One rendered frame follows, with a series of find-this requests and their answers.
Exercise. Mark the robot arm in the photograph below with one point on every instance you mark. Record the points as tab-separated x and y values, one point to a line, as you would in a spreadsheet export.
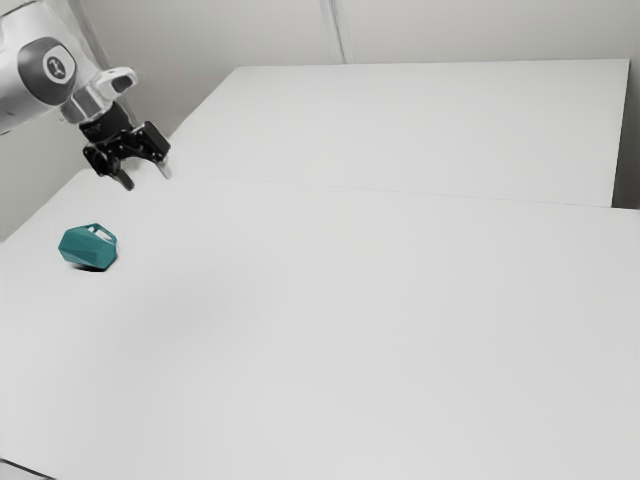
35	75

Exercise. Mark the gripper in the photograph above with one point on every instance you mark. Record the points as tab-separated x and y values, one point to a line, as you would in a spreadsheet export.
112	127

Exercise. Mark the teal faceted mug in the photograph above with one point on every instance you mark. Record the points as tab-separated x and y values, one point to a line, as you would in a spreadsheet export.
87	248

